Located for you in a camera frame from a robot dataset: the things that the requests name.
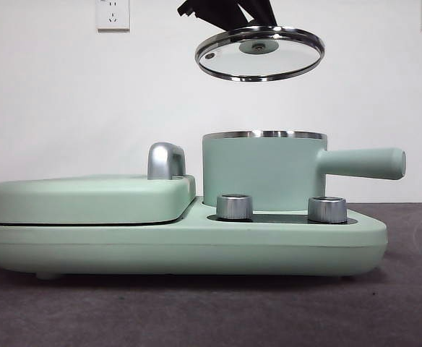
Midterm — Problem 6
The glass pot lid green knob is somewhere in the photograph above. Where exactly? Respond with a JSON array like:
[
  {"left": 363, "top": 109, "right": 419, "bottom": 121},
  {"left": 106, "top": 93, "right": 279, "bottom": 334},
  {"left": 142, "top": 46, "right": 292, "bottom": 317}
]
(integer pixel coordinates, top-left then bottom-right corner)
[{"left": 194, "top": 25, "right": 326, "bottom": 83}]

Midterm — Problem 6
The silver control knob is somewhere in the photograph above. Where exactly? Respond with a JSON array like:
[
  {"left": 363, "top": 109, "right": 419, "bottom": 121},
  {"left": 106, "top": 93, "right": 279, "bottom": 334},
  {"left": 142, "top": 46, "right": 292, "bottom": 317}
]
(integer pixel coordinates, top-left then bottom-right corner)
[
  {"left": 307, "top": 196, "right": 349, "bottom": 223},
  {"left": 215, "top": 193, "right": 254, "bottom": 221}
]

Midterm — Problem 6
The mint green grill cover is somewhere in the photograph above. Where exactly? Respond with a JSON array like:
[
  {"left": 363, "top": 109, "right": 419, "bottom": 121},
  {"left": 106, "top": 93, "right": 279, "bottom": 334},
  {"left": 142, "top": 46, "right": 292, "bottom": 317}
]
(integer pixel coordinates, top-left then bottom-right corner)
[{"left": 0, "top": 173, "right": 197, "bottom": 226}]

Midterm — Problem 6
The mint green breakfast maker base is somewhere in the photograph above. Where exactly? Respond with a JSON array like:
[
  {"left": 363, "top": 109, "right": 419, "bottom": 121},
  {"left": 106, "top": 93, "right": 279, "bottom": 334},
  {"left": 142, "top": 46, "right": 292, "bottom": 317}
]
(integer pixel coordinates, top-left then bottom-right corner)
[{"left": 0, "top": 205, "right": 389, "bottom": 281}]

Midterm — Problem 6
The white wall socket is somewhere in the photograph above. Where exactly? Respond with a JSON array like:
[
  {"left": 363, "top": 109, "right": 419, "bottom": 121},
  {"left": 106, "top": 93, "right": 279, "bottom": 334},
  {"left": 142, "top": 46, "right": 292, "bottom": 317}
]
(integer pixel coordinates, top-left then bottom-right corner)
[{"left": 95, "top": 0, "right": 130, "bottom": 32}]

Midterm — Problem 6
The silver grill cover handle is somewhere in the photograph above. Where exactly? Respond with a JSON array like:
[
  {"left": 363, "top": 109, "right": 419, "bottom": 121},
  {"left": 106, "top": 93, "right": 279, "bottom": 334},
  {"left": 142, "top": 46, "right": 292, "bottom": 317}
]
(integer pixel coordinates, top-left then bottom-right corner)
[{"left": 147, "top": 142, "right": 187, "bottom": 181}]

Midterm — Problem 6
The mint green pot with handle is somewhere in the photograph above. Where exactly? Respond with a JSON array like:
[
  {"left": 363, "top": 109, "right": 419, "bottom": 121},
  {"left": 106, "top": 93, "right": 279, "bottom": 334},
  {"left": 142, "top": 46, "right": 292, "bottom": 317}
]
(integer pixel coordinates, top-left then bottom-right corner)
[{"left": 201, "top": 129, "right": 408, "bottom": 214}]

